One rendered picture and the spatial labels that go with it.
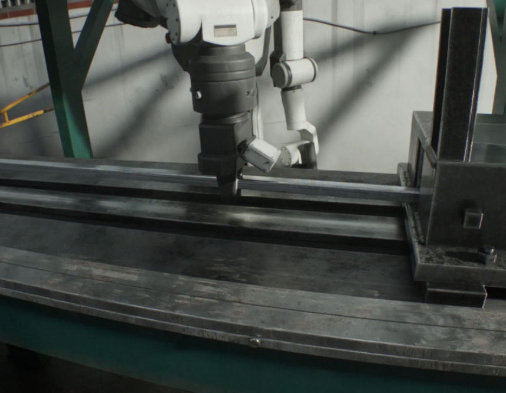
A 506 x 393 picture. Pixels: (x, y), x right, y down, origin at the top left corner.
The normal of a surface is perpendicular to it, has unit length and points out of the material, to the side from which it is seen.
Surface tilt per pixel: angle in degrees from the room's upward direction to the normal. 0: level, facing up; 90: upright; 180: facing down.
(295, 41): 93
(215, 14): 86
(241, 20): 90
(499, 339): 0
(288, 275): 0
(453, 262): 0
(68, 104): 90
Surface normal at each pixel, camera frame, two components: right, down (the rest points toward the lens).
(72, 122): 0.97, 0.06
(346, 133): -0.25, 0.38
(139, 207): -0.04, -0.92
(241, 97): 0.54, 0.30
